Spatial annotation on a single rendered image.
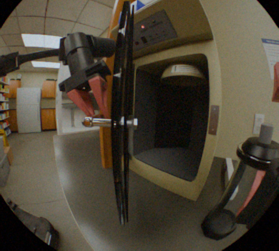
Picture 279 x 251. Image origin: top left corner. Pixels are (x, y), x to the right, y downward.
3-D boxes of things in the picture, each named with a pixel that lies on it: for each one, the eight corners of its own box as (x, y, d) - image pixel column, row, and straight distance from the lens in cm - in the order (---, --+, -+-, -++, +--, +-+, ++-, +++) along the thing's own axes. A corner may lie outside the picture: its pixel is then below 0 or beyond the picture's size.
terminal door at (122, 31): (128, 160, 47) (131, 62, 44) (124, 228, 26) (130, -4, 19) (126, 160, 47) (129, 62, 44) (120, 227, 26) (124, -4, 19)
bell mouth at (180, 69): (172, 86, 52) (172, 75, 54) (210, 86, 47) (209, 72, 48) (149, 78, 38) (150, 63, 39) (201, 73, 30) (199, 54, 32)
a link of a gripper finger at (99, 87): (92, 124, 26) (78, 88, 27) (119, 113, 24) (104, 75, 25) (79, 132, 20) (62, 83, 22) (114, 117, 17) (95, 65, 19)
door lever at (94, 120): (123, 122, 24) (123, 111, 23) (116, 134, 14) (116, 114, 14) (99, 121, 25) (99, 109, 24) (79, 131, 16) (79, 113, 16)
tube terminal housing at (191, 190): (159, 152, 68) (162, 32, 78) (211, 167, 60) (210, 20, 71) (127, 167, 51) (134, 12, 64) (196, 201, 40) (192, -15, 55)
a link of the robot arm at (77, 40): (61, 45, 31) (67, 28, 27) (84, 45, 33) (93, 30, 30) (65, 67, 27) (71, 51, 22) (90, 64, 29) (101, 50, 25)
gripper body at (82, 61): (75, 95, 27) (68, 70, 30) (113, 77, 25) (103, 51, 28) (58, 93, 22) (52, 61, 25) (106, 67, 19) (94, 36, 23)
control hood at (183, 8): (130, 60, 46) (132, 40, 51) (215, 38, 33) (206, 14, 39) (106, 51, 41) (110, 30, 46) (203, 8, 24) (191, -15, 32)
